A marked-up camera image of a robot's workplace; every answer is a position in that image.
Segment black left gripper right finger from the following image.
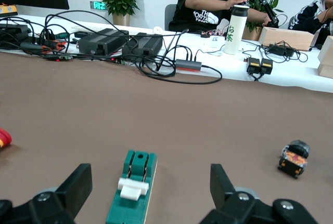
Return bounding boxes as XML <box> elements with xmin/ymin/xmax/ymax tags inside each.
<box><xmin>199</xmin><ymin>163</ymin><xmax>318</xmax><ymax>224</ymax></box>

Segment white bottle green characters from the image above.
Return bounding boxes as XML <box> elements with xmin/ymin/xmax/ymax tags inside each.
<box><xmin>223</xmin><ymin>5</ymin><xmax>248</xmax><ymax>55</ymax></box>

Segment black power supply box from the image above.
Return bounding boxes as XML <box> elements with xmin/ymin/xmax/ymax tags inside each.
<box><xmin>121</xmin><ymin>32</ymin><xmax>164</xmax><ymax>59</ymax></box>
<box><xmin>78</xmin><ymin>28</ymin><xmax>130</xmax><ymax>56</ymax></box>

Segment black cable bundle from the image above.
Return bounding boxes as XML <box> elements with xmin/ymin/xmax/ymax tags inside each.
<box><xmin>130</xmin><ymin>28</ymin><xmax>224</xmax><ymax>85</ymax></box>

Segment white tape roll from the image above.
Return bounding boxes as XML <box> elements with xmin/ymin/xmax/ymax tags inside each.
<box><xmin>204</xmin><ymin>36</ymin><xmax>226</xmax><ymax>49</ymax></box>

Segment green exit sign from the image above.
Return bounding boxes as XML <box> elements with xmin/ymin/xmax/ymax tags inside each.
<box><xmin>89</xmin><ymin>1</ymin><xmax>107</xmax><ymax>11</ymax></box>

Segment orange black pliers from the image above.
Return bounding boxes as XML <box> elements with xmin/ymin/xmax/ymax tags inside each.
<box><xmin>39</xmin><ymin>38</ymin><xmax>68</xmax><ymax>55</ymax></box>

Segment potted plant gold pot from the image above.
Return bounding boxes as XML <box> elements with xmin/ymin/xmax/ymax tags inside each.
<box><xmin>102</xmin><ymin>0</ymin><xmax>143</xmax><ymax>27</ymax></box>

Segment yellow device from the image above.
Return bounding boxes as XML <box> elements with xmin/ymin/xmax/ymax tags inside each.
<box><xmin>0</xmin><ymin>4</ymin><xmax>18</xmax><ymax>18</ymax></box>

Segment grey cable hub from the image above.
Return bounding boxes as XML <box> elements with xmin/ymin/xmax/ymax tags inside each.
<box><xmin>175</xmin><ymin>59</ymin><xmax>203</xmax><ymax>73</ymax></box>

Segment brown table mat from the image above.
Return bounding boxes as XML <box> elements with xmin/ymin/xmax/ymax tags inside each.
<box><xmin>0</xmin><ymin>51</ymin><xmax>333</xmax><ymax>224</ymax></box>

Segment black yellow module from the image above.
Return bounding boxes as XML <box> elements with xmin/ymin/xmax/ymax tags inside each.
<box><xmin>260</xmin><ymin>58</ymin><xmax>274</xmax><ymax>75</ymax></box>
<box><xmin>246</xmin><ymin>57</ymin><xmax>262</xmax><ymax>75</ymax></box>

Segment person in black t-shirt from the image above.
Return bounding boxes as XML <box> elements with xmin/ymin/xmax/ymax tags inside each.
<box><xmin>168</xmin><ymin>0</ymin><xmax>280</xmax><ymax>34</ymax></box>

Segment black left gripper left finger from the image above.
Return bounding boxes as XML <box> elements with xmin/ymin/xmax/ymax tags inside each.
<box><xmin>0</xmin><ymin>163</ymin><xmax>93</xmax><ymax>224</ymax></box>

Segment person in dark jacket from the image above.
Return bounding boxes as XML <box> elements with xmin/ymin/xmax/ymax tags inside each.
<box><xmin>288</xmin><ymin>0</ymin><xmax>333</xmax><ymax>46</ymax></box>

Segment grey chair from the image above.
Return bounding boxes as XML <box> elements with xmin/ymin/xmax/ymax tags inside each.
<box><xmin>164</xmin><ymin>4</ymin><xmax>177</xmax><ymax>31</ymax></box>

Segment black flat device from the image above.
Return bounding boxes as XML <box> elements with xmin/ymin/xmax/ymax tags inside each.
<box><xmin>0</xmin><ymin>23</ymin><xmax>32</xmax><ymax>49</ymax></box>

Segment red emergency button orange block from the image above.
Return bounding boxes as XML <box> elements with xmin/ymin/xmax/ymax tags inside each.
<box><xmin>0</xmin><ymin>127</ymin><xmax>13</xmax><ymax>150</ymax></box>

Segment small circuit board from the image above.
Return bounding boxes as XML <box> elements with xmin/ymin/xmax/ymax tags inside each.
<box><xmin>43</xmin><ymin>54</ymin><xmax>74</xmax><ymax>61</ymax></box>

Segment long wooden box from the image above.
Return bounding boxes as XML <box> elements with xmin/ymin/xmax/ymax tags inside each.
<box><xmin>258</xmin><ymin>26</ymin><xmax>315</xmax><ymax>51</ymax></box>

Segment orange black push button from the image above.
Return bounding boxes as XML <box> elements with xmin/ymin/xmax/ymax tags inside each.
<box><xmin>277</xmin><ymin>140</ymin><xmax>311</xmax><ymax>179</ymax></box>

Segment potted plant tan pot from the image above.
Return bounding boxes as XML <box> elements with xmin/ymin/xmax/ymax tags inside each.
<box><xmin>243</xmin><ymin>0</ymin><xmax>285</xmax><ymax>42</ymax></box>

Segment black power adapter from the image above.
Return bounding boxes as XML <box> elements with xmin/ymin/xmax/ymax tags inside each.
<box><xmin>267</xmin><ymin>43</ymin><xmax>295</xmax><ymax>57</ymax></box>

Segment stacked wooden box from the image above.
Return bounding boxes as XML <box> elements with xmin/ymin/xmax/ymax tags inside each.
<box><xmin>317</xmin><ymin>35</ymin><xmax>333</xmax><ymax>79</ymax></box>

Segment black cable tangle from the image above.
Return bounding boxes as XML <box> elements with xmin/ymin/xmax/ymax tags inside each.
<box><xmin>241</xmin><ymin>39</ymin><xmax>309</xmax><ymax>82</ymax></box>
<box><xmin>0</xmin><ymin>9</ymin><xmax>79</xmax><ymax>61</ymax></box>

